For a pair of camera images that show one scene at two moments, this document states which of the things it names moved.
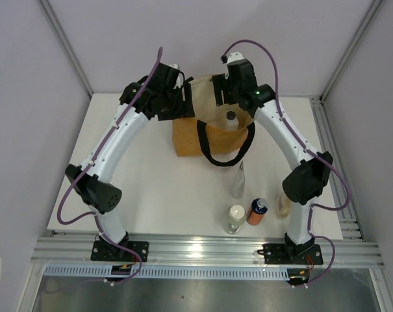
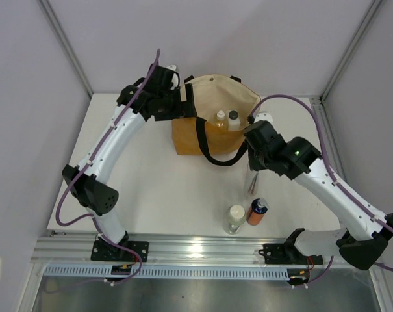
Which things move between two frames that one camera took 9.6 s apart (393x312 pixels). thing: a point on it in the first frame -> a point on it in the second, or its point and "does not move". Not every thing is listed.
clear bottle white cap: (236, 217) does not move
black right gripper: (220, 83) -> (254, 165)
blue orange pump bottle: (258, 208) does not move
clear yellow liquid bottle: (283, 206) -> (221, 123)
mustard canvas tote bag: (222, 134) does not move
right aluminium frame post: (351, 49) does not move
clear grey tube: (239, 181) -> (253, 182)
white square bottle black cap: (232, 121) does not move
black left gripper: (180, 112) does not move
